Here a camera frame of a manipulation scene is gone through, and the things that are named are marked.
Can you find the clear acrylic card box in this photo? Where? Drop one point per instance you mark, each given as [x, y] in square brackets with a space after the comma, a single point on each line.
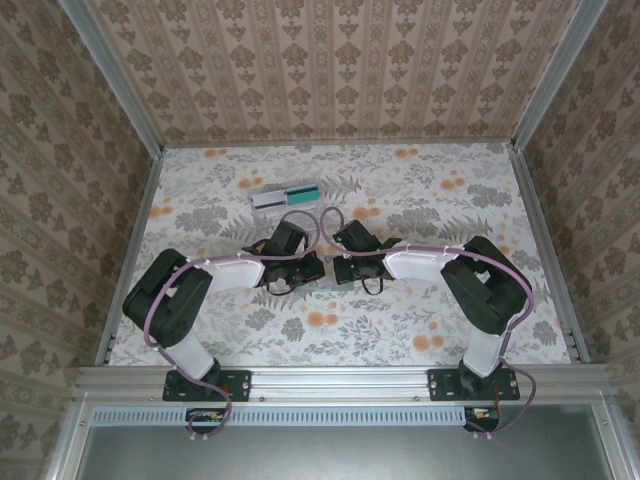
[300, 182]

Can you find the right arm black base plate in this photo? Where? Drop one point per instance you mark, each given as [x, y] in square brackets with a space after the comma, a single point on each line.
[442, 385]

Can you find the aluminium table side rail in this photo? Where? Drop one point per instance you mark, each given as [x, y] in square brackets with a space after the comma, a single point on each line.
[537, 215]
[142, 215]

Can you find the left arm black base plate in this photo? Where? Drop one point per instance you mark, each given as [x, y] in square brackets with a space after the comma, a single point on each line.
[235, 385]

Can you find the aluminium mounting rail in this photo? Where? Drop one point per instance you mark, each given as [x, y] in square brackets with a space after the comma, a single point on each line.
[340, 382]

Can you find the teal card with dark stripe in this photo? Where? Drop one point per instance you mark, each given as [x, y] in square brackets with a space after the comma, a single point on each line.
[302, 196]

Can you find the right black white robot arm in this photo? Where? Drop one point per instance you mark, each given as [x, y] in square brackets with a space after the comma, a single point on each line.
[480, 295]

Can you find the grey metal sheet panel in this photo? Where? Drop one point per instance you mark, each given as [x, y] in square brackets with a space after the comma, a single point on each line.
[350, 455]

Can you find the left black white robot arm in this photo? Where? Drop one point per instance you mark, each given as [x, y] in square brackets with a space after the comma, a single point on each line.
[160, 305]

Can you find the white card with black stripe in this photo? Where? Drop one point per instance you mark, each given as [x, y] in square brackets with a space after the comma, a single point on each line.
[270, 200]

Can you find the aluminium frame post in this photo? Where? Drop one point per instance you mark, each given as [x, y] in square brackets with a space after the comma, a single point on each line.
[555, 75]
[117, 75]

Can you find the black connector board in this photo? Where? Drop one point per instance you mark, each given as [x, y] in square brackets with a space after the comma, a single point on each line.
[205, 417]
[482, 417]

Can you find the aluminium table end rail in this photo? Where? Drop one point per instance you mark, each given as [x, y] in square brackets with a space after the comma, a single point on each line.
[350, 144]

